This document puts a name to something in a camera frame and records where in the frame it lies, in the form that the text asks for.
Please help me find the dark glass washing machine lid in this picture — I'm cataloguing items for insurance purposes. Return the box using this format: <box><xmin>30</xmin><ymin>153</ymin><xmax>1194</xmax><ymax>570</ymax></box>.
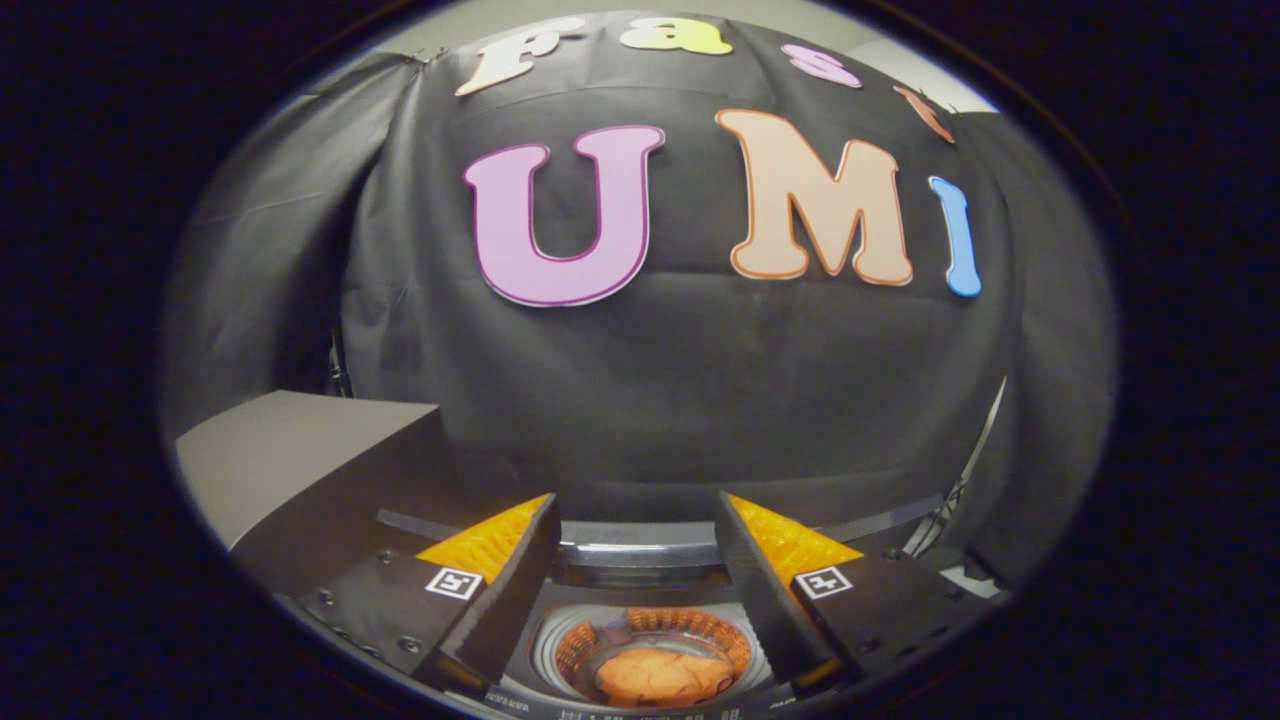
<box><xmin>548</xmin><ymin>468</ymin><xmax>949</xmax><ymax>561</ymax></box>

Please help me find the white pole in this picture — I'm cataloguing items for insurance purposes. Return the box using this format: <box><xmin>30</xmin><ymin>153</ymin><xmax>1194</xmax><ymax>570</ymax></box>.
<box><xmin>958</xmin><ymin>375</ymin><xmax>1009</xmax><ymax>493</ymax></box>

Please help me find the orange shirt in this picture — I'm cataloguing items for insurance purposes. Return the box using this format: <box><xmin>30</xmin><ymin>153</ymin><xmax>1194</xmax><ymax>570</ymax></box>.
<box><xmin>595</xmin><ymin>645</ymin><xmax>736</xmax><ymax>709</ymax></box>

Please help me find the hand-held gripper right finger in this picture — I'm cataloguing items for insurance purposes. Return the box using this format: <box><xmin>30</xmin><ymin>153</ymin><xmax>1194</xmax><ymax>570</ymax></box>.
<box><xmin>715</xmin><ymin>490</ymin><xmax>1001</xmax><ymax>691</ymax></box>

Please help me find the black backdrop cloth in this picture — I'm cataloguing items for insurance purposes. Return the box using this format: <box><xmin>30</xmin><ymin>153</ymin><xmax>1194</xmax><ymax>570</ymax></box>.
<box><xmin>160</xmin><ymin>10</ymin><xmax>1119</xmax><ymax>591</ymax></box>

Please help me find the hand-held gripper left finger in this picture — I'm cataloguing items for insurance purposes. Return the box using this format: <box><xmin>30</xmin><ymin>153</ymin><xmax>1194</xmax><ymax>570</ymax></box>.
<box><xmin>300</xmin><ymin>492</ymin><xmax>563</xmax><ymax>696</ymax></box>

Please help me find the grey washing machine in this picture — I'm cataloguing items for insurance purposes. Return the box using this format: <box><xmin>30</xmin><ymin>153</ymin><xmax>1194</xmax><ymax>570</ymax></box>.
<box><xmin>480</xmin><ymin>515</ymin><xmax>961</xmax><ymax>720</ymax></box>

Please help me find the white and black cabinet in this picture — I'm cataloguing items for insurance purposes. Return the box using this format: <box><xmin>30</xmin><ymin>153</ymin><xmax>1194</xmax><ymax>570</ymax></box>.
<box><xmin>175</xmin><ymin>390</ymin><xmax>561</xmax><ymax>601</ymax></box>

